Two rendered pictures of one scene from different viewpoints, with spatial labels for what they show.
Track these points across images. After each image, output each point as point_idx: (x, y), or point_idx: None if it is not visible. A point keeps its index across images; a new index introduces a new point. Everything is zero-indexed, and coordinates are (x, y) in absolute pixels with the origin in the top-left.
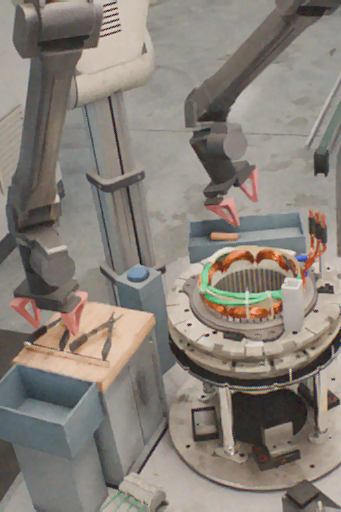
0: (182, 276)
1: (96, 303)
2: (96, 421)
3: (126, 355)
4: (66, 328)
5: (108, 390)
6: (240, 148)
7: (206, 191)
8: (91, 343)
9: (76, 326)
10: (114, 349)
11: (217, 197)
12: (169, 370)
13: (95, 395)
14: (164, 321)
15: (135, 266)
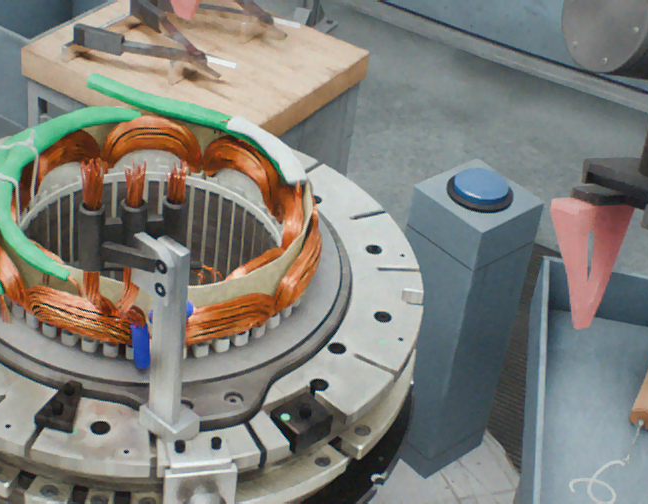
0: (322, 169)
1: (326, 79)
2: (7, 109)
3: (105, 97)
4: (206, 4)
5: (40, 92)
6: (606, 41)
7: (627, 158)
8: None
9: (185, 0)
10: (124, 75)
11: (611, 194)
12: (402, 462)
13: (19, 62)
14: (438, 349)
15: (529, 196)
